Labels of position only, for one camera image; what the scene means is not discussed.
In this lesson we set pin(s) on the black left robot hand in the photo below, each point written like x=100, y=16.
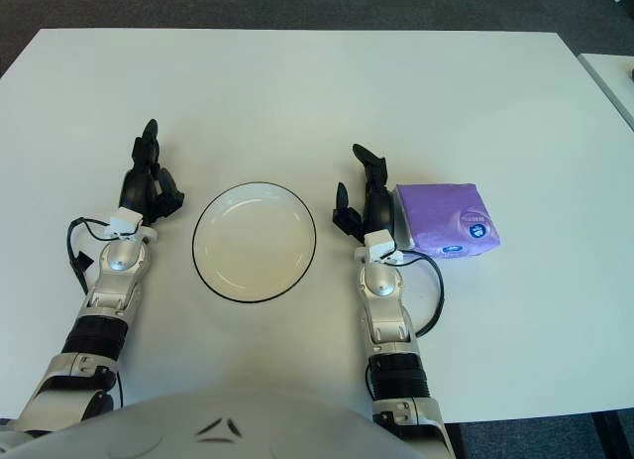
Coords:
x=134, y=191

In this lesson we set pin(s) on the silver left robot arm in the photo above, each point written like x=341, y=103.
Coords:
x=121, y=253

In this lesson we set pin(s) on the purple tissue paper pack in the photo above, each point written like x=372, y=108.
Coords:
x=436, y=211

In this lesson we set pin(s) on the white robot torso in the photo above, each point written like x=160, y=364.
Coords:
x=148, y=429

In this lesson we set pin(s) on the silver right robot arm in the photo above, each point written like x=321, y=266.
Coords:
x=379, y=280

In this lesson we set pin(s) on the black table leg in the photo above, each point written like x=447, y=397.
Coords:
x=455, y=441

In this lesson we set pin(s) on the white plate with black rim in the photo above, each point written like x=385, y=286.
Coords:
x=252, y=243

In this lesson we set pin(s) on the white neighbouring table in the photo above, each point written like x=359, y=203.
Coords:
x=614, y=82

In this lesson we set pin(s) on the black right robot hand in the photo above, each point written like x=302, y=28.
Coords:
x=379, y=208

